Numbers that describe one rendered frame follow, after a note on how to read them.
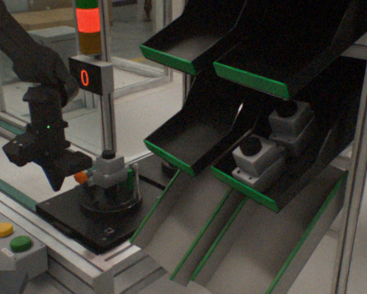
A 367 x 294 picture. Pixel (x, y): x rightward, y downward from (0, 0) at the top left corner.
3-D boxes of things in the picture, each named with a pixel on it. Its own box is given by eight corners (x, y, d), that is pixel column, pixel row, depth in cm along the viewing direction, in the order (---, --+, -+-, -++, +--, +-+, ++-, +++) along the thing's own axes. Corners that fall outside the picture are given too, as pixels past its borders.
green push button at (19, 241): (17, 258, 96) (16, 249, 95) (7, 249, 98) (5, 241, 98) (36, 248, 99) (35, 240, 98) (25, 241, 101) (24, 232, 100)
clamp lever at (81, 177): (91, 204, 105) (78, 179, 101) (85, 201, 107) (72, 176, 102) (103, 193, 107) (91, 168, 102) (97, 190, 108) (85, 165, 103)
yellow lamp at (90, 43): (89, 55, 115) (87, 33, 113) (76, 51, 118) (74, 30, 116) (106, 51, 118) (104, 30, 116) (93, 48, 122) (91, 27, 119)
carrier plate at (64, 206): (103, 256, 97) (102, 247, 96) (35, 212, 111) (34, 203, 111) (186, 208, 112) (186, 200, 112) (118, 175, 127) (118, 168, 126)
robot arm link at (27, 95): (46, 90, 84) (66, 75, 93) (14, 89, 85) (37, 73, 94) (51, 128, 87) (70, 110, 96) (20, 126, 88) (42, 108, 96)
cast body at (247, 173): (258, 198, 69) (244, 163, 65) (236, 186, 72) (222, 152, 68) (297, 161, 72) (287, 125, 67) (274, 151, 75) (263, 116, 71)
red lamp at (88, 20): (87, 33, 113) (85, 10, 111) (74, 30, 116) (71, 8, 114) (104, 30, 116) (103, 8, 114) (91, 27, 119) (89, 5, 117)
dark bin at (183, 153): (194, 178, 76) (177, 143, 71) (147, 150, 85) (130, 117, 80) (312, 75, 84) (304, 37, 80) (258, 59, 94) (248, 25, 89)
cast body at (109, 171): (105, 189, 105) (103, 160, 102) (92, 182, 108) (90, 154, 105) (135, 176, 111) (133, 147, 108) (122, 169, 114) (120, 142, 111)
